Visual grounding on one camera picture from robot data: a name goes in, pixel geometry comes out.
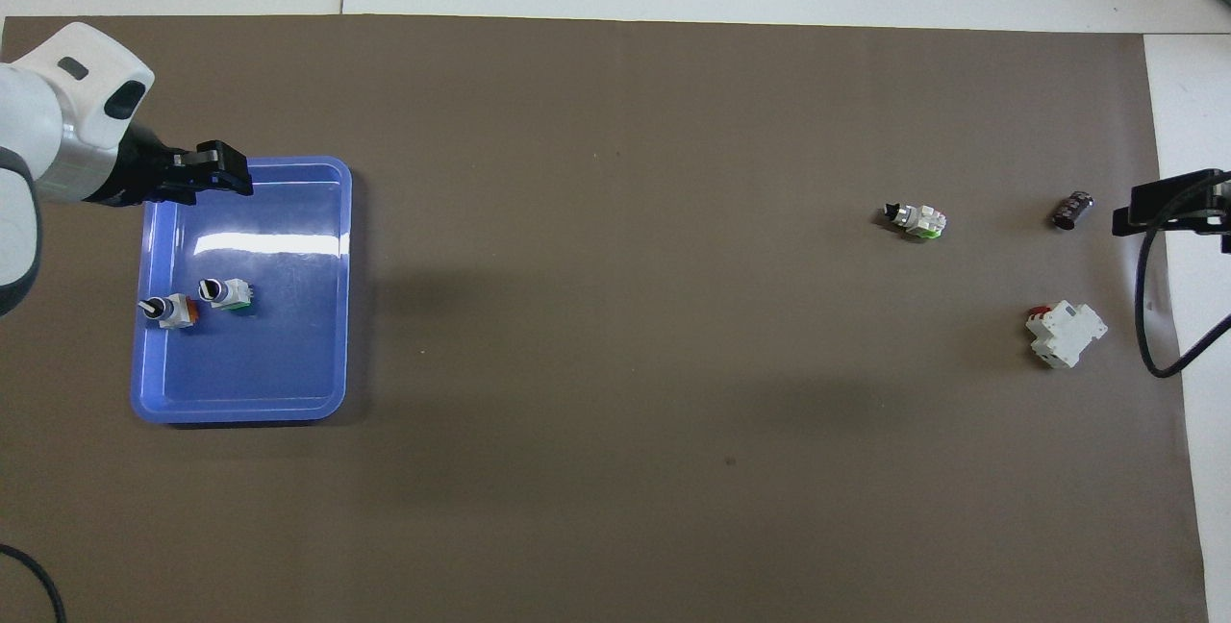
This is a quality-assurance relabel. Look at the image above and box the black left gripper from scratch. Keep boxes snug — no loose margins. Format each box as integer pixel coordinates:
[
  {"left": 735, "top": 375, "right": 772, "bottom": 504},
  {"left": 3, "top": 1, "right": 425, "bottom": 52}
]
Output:
[{"left": 117, "top": 123, "right": 254, "bottom": 208}]

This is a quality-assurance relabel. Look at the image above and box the blue plastic tray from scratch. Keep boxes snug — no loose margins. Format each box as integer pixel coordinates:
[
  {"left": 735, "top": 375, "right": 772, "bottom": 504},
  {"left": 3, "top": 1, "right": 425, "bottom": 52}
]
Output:
[{"left": 130, "top": 157, "right": 353, "bottom": 425}]

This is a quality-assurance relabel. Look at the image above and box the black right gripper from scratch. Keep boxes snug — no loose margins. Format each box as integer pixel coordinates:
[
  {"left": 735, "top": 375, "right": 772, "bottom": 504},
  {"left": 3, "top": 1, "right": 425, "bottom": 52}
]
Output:
[{"left": 1113, "top": 169, "right": 1231, "bottom": 254}]

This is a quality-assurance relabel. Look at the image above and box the orange-base selector switch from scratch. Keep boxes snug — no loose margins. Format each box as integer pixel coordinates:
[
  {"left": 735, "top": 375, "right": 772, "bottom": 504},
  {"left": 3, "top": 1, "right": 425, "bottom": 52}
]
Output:
[{"left": 139, "top": 294, "right": 200, "bottom": 331}]

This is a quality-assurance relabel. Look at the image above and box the brown paper table mat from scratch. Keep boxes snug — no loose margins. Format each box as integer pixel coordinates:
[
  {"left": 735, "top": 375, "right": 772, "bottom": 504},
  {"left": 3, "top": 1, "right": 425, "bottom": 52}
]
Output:
[{"left": 0, "top": 15, "right": 1208, "bottom": 623}]

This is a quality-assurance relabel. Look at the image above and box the green-capped push button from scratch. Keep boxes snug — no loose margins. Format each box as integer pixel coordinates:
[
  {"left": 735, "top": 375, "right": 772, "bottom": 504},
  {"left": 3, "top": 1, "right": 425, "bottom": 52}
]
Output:
[{"left": 197, "top": 277, "right": 255, "bottom": 313}]

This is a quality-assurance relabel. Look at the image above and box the small black electronic component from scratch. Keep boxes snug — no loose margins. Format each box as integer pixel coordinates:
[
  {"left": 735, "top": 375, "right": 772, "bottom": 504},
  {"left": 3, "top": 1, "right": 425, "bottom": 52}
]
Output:
[{"left": 1051, "top": 190, "right": 1095, "bottom": 231}]

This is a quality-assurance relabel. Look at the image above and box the white circuit breaker red lever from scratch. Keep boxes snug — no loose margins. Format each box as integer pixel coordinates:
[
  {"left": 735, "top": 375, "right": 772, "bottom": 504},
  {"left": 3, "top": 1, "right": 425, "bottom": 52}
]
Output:
[{"left": 1025, "top": 300, "right": 1109, "bottom": 370}]

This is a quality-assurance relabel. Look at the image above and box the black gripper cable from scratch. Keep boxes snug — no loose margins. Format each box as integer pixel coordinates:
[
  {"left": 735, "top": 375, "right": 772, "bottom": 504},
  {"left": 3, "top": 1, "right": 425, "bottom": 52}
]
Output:
[
  {"left": 1133, "top": 181, "right": 1231, "bottom": 380},
  {"left": 0, "top": 543, "right": 68, "bottom": 623}
]

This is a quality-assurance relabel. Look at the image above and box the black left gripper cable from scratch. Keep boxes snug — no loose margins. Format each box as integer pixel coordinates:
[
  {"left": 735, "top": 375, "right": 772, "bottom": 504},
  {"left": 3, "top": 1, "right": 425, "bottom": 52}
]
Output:
[{"left": 0, "top": 543, "right": 68, "bottom": 623}]

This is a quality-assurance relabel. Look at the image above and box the white black-knob selector switch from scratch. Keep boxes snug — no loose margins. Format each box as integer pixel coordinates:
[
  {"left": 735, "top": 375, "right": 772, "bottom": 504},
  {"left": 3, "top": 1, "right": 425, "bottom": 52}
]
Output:
[{"left": 883, "top": 203, "right": 948, "bottom": 241}]

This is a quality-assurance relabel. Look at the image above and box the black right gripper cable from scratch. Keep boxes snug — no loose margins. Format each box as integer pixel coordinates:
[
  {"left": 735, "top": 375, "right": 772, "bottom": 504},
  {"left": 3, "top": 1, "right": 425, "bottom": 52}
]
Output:
[{"left": 1133, "top": 181, "right": 1231, "bottom": 380}]

